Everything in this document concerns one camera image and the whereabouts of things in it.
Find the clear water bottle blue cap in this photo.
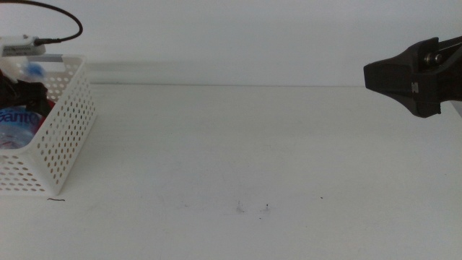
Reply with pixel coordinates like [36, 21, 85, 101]
[0, 61, 47, 150]

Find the white perforated plastic basket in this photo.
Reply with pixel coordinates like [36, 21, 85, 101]
[0, 54, 97, 197]

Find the thick black braided cable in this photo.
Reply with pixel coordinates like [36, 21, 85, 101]
[0, 0, 84, 46]

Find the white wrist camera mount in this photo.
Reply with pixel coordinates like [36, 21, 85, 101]
[0, 35, 47, 83]

